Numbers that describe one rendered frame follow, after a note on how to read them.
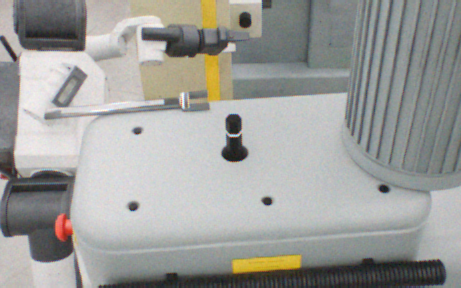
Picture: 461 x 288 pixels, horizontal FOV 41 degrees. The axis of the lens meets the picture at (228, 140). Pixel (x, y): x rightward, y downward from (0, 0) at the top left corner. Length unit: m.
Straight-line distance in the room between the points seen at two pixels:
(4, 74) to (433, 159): 0.93
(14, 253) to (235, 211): 2.62
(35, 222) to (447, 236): 0.79
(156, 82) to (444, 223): 2.11
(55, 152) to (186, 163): 0.54
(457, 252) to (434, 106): 0.29
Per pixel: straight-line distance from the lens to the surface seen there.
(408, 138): 0.77
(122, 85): 4.19
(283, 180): 0.82
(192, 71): 2.88
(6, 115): 1.37
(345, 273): 0.83
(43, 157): 1.34
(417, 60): 0.71
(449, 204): 1.01
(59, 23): 1.43
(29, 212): 1.32
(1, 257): 3.35
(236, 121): 0.81
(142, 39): 1.61
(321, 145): 0.87
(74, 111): 0.95
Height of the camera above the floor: 2.48
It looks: 42 degrees down
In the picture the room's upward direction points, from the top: 2 degrees counter-clockwise
